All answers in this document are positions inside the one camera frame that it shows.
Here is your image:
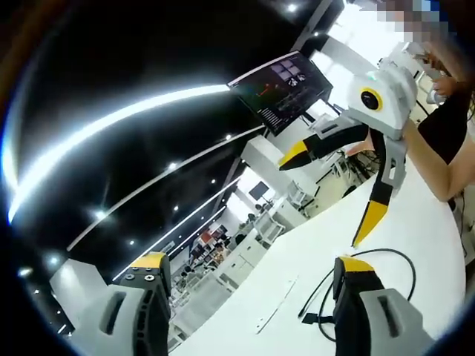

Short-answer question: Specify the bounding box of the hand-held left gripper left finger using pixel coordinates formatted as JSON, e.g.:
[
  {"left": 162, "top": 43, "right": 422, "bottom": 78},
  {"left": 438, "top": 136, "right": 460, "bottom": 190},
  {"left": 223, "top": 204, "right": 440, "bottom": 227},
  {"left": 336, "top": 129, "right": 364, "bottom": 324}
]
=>
[{"left": 72, "top": 251, "right": 172, "bottom": 356}]

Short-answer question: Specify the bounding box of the black monitor screen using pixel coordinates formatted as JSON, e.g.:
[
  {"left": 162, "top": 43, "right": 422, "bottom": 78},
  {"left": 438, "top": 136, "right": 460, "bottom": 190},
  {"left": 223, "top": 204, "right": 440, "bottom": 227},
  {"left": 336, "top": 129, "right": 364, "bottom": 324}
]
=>
[{"left": 226, "top": 50, "right": 334, "bottom": 136}]

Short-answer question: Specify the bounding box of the black charging cable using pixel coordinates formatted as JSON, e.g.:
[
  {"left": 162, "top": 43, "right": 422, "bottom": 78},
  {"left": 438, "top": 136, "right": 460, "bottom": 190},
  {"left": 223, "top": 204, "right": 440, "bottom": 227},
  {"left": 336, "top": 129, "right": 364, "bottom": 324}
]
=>
[{"left": 298, "top": 248, "right": 416, "bottom": 341}]

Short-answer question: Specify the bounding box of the small black monitor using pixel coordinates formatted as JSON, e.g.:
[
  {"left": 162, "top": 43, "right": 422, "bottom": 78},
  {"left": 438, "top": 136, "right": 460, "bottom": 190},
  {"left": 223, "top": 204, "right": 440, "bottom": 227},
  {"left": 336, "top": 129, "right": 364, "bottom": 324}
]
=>
[{"left": 248, "top": 181, "right": 270, "bottom": 201}]

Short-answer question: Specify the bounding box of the white desk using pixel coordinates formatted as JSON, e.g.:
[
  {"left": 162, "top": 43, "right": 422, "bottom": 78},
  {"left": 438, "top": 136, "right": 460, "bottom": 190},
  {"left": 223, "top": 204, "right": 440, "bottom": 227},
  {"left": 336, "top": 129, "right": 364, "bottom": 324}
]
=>
[{"left": 163, "top": 157, "right": 468, "bottom": 356}]

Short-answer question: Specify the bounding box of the white office chair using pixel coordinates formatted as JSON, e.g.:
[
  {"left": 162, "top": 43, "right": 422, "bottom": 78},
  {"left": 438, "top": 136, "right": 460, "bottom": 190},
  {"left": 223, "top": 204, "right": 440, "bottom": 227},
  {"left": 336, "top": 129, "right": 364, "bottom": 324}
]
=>
[
  {"left": 287, "top": 179, "right": 320, "bottom": 218},
  {"left": 255, "top": 213, "right": 286, "bottom": 248}
]

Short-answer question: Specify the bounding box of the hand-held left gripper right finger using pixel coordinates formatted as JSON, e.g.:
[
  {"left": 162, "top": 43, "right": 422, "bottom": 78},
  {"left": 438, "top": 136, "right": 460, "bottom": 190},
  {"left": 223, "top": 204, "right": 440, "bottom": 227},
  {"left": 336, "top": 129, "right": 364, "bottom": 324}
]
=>
[{"left": 332, "top": 254, "right": 436, "bottom": 356}]

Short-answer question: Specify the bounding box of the person's black shirt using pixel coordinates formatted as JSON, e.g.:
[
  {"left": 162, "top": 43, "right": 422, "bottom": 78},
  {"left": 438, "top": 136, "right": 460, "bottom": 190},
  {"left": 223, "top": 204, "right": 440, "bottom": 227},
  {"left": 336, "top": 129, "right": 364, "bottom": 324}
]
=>
[{"left": 417, "top": 79, "right": 474, "bottom": 166}]

